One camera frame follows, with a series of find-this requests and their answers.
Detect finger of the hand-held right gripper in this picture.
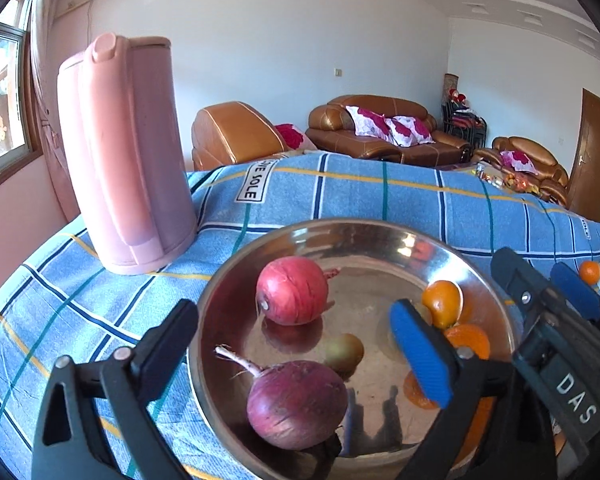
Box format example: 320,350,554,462
550,261,600,323
490,246,562,332

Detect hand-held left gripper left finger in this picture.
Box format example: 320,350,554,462
31,298,200,480

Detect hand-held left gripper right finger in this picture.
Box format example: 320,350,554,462
389,298,546,480

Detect large orange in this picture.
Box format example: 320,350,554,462
442,324,492,361

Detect green kiwi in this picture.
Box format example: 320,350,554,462
323,333,365,374

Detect steel bowl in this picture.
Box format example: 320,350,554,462
186,218,523,473

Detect purple red onion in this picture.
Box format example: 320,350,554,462
215,344,349,451

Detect pink pomegranate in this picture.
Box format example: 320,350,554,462
256,256,341,326

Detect coffee table with snacks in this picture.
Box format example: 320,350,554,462
472,162,546,196

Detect brown leather armchair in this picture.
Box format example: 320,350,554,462
472,136,570,206

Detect white red floral pillow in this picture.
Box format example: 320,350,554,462
500,150,537,175
385,116,437,145
345,105,401,147

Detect brown wooden door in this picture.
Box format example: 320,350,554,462
566,88,600,226

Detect stacked black chairs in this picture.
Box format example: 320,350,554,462
441,100,488,148

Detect blue plaid tablecloth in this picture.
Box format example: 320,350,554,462
0,151,600,480

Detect pink electric kettle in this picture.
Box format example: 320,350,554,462
56,33,198,276

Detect brown leather three-seat sofa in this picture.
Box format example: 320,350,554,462
307,95,473,165

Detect tan leather armchair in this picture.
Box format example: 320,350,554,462
191,101,291,171

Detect pink curtain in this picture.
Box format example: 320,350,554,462
30,0,81,221

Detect window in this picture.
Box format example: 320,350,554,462
0,0,43,186

